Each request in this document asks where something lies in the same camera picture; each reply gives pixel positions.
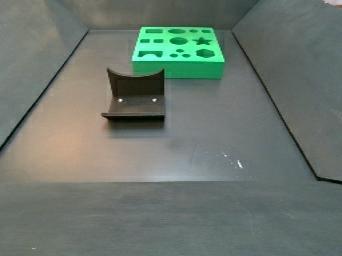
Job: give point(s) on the green shape sorter block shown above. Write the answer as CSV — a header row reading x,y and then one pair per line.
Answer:
x,y
184,51

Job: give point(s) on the black curved holder bracket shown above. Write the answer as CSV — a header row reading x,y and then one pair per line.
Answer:
x,y
137,96

